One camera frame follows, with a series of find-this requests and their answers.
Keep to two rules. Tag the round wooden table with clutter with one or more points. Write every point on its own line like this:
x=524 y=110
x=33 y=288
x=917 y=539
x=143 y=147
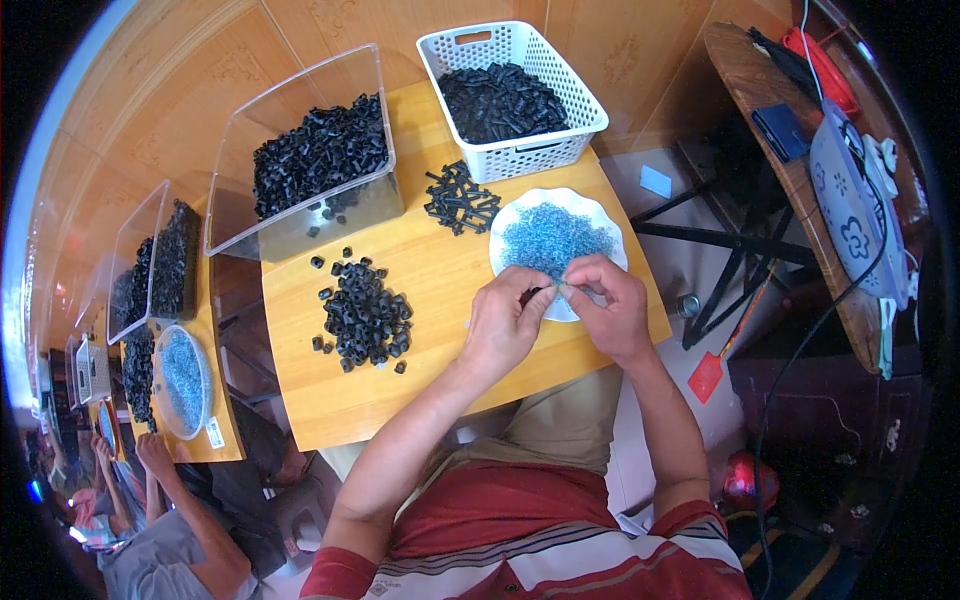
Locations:
x=795 y=195

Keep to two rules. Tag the person's left hand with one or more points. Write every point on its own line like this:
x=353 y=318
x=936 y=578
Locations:
x=495 y=319

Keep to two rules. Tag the heap of blue beads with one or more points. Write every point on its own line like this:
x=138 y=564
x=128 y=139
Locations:
x=551 y=236

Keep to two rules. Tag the person's legs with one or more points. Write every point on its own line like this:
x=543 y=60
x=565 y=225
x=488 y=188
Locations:
x=562 y=420

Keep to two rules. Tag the black folding table legs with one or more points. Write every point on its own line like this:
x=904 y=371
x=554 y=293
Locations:
x=720 y=238

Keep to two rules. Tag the small metal can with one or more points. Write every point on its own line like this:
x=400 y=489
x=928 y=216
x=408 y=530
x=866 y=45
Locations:
x=687 y=306

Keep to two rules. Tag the pile of black tube pieces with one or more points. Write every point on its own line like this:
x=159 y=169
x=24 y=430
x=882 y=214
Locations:
x=367 y=315

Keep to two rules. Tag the heap of black basket parts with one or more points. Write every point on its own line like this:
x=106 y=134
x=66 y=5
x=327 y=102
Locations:
x=501 y=103

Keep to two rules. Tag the white perforated plastic basket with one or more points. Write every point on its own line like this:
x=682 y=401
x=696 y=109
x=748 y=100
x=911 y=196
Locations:
x=525 y=161

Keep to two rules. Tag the clear plastic bin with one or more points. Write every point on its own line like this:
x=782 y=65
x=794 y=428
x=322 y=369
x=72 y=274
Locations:
x=247 y=225

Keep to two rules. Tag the heap of black bin parts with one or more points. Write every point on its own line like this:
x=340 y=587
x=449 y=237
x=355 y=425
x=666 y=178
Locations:
x=319 y=157

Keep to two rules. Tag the grey plastic stool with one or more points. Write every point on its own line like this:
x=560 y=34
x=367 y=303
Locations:
x=304 y=525

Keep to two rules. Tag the wooden table with parts bins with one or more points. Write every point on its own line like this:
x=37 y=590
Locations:
x=90 y=371
x=184 y=375

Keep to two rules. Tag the person's right hand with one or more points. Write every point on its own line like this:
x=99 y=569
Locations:
x=619 y=322

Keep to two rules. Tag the white card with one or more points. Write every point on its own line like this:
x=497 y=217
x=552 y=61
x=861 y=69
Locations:
x=656 y=181

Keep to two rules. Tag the shiny red ball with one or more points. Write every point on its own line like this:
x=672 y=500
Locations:
x=746 y=480

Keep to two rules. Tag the small black tube piece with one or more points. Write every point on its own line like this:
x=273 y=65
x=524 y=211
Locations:
x=531 y=292

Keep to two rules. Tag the person's body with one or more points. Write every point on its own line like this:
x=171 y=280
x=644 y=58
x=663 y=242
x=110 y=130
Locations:
x=510 y=525

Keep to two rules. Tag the dark wooden cabinet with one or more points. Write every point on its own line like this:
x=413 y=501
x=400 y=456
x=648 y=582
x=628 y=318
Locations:
x=825 y=435

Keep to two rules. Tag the white scalloped plate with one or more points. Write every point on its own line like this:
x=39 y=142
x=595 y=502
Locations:
x=525 y=206

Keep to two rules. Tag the red fly swatter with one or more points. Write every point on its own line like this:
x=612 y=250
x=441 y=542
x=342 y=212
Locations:
x=706 y=377

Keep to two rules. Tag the pile of black pin parts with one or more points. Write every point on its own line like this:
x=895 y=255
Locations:
x=459 y=199

